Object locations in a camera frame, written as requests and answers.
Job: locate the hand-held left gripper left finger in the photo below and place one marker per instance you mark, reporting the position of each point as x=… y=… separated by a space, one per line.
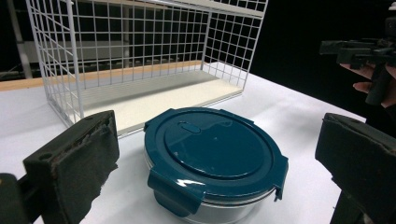
x=71 y=165

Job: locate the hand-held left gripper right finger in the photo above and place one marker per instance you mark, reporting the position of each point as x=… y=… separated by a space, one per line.
x=364 y=155

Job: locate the round steel container teal lid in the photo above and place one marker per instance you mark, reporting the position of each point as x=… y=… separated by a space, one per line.
x=214 y=146

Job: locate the grey metal stand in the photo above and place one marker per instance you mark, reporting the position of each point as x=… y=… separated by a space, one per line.
x=21 y=46

